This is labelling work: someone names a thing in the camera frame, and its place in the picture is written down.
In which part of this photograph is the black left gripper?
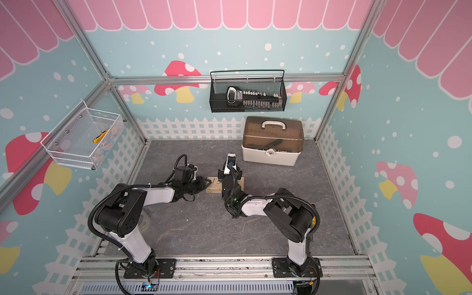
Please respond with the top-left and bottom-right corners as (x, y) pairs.
(182, 176), (212, 195)

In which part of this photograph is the wooden block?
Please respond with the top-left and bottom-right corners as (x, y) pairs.
(205, 177), (245, 194)

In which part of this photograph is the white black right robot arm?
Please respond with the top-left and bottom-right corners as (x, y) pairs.
(218, 168), (321, 267)

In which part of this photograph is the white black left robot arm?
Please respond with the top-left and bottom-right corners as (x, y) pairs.
(87, 154), (211, 264)

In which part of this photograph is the white storage box brown lid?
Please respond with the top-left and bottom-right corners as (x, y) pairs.
(242, 116), (305, 166)

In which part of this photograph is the socket set in black basket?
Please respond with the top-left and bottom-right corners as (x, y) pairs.
(226, 87), (284, 111)

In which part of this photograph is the yellow tool in white basket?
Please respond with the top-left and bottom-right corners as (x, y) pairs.
(93, 130), (109, 144)

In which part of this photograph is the small green circuit board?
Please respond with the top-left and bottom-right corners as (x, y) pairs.
(141, 282), (159, 292)

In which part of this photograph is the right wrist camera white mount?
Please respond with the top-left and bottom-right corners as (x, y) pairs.
(224, 153), (237, 173)

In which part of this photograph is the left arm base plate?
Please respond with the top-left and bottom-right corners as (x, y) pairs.
(124, 258), (177, 279)

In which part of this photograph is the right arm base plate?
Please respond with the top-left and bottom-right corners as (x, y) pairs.
(272, 256), (323, 279)

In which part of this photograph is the black wire mesh basket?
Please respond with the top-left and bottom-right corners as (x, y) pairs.
(210, 70), (287, 113)

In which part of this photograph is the white wire mesh basket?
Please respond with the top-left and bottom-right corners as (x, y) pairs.
(41, 101), (125, 170)

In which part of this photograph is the aluminium front rail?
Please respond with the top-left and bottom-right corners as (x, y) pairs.
(72, 255), (377, 282)

